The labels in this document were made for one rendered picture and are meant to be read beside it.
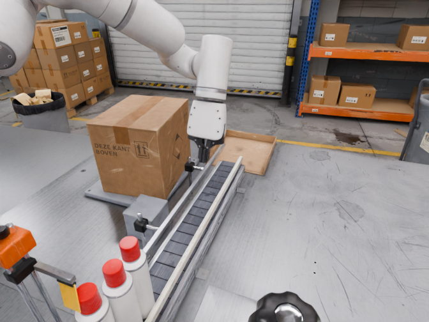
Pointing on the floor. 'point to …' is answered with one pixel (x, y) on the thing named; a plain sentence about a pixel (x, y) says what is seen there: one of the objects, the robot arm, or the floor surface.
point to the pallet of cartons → (66, 64)
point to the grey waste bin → (48, 121)
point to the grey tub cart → (418, 131)
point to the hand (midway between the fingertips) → (203, 155)
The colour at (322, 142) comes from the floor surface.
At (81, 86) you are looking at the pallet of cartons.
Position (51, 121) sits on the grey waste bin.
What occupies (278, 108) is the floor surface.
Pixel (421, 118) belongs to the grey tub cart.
